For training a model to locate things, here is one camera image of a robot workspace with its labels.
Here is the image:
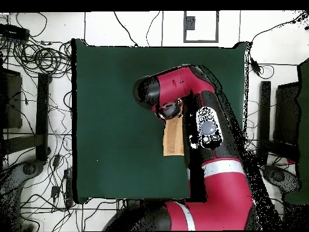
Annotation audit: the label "grey square floor frame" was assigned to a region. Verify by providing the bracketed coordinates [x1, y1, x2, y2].
[183, 10, 220, 44]

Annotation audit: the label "green covered side table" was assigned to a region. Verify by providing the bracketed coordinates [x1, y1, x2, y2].
[284, 57, 309, 205]

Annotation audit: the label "small grey box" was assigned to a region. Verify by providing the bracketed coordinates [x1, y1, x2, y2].
[185, 16, 196, 31]

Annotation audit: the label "dark green table cloth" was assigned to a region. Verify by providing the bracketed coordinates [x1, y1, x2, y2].
[71, 38, 249, 204]

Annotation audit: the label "black equipment case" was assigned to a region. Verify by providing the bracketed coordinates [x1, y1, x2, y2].
[0, 68, 23, 129]
[275, 82, 301, 146]

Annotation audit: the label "grey wheeled stand base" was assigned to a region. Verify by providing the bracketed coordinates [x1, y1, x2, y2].
[261, 164, 301, 195]
[0, 159, 46, 201]

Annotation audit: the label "black power strip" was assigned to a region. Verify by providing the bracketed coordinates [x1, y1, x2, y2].
[0, 23, 30, 41]

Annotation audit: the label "coiled black cables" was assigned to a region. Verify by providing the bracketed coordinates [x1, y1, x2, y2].
[13, 39, 73, 79]

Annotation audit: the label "tan terry towel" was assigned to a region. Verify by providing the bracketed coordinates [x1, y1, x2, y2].
[162, 117, 185, 157]

